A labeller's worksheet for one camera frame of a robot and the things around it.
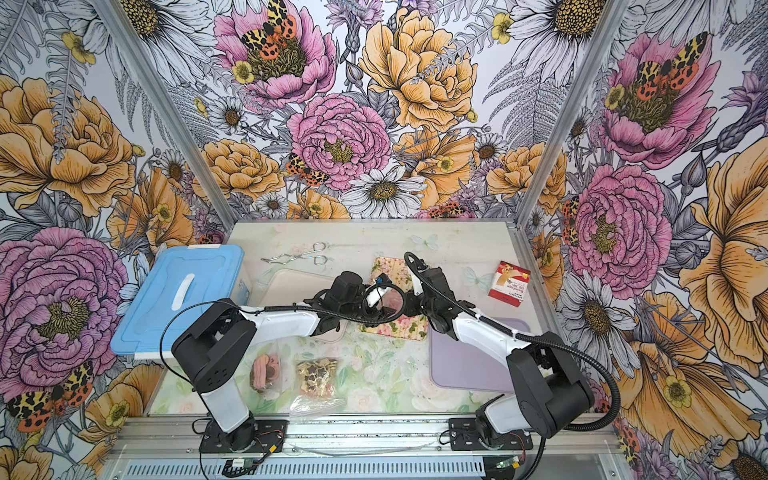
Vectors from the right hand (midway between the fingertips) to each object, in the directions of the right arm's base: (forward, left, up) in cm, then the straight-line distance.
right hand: (405, 302), depth 89 cm
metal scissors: (+24, +31, -8) cm, 40 cm away
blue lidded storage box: (+1, +60, +11) cm, 61 cm away
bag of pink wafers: (-18, +37, -1) cm, 42 cm away
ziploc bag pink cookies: (0, +4, 0) cm, 4 cm away
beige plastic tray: (+13, +40, -9) cm, 43 cm away
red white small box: (+9, -34, -5) cm, 36 cm away
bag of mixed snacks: (-23, +23, -5) cm, 33 cm away
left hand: (-1, +6, -2) cm, 6 cm away
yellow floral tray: (-3, 0, -9) cm, 9 cm away
